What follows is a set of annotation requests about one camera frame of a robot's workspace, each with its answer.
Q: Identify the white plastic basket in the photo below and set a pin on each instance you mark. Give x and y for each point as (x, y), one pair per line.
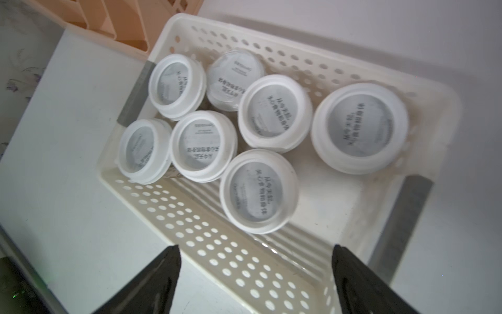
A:
(373, 215)

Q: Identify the yogurt cup front row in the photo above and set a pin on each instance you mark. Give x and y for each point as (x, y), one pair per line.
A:
(202, 145)
(144, 153)
(259, 191)

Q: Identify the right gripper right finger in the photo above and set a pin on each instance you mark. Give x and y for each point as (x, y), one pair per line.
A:
(364, 286)

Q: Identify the yogurt cup back row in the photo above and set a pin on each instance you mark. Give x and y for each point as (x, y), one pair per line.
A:
(275, 113)
(360, 128)
(177, 86)
(229, 77)

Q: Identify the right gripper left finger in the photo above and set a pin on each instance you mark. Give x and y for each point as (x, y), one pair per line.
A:
(152, 290)

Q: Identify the peach plastic file organizer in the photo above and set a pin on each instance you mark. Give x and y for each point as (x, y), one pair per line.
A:
(128, 26)

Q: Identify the yogurt cup row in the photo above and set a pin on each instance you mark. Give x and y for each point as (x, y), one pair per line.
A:
(360, 128)
(229, 77)
(202, 145)
(144, 153)
(177, 86)
(259, 191)
(275, 113)

